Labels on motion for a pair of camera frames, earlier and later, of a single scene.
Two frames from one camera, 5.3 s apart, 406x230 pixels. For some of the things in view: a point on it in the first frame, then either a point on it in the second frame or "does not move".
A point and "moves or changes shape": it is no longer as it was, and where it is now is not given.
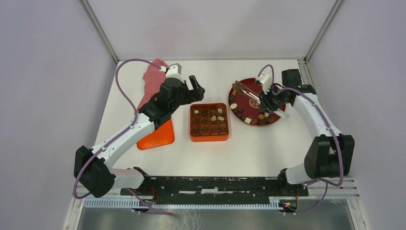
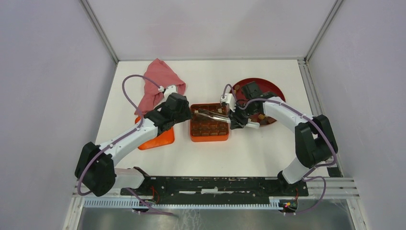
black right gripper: x=265 y=104 → x=236 y=121
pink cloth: x=153 y=79 does not move
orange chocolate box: x=208 y=122 does not move
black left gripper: x=194 y=95 → x=186 y=114
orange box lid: x=163 y=135 does not move
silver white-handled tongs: x=246 y=91 moves or changes shape
